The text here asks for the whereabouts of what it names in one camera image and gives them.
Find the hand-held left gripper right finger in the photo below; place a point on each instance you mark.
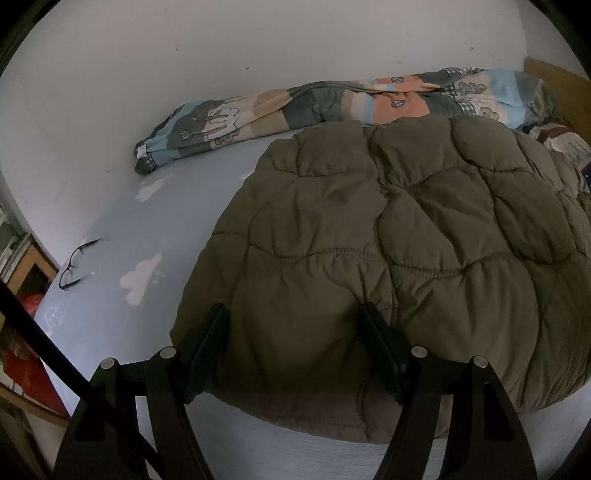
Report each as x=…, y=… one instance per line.
x=383, y=355

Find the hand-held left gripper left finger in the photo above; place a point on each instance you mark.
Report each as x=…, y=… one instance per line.
x=207, y=350

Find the olive puffer jacket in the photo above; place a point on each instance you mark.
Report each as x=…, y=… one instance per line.
x=415, y=230

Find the pale blue fleece blanket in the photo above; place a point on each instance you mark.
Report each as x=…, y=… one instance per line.
x=286, y=457

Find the light blue cloud bed sheet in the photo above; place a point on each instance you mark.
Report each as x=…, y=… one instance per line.
x=138, y=221

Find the black eyeglasses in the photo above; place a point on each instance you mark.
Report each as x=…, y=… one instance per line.
x=67, y=277

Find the round wooden table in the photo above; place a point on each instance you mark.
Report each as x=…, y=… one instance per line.
x=27, y=404

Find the wooden cabinet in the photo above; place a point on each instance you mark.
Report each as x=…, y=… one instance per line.
x=39, y=263

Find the patchwork cartoon quilt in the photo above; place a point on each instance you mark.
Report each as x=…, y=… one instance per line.
x=240, y=115

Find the navy star print pillow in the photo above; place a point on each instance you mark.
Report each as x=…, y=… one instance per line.
x=577, y=147

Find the wooden headboard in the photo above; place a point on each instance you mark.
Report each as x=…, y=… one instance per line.
x=568, y=87

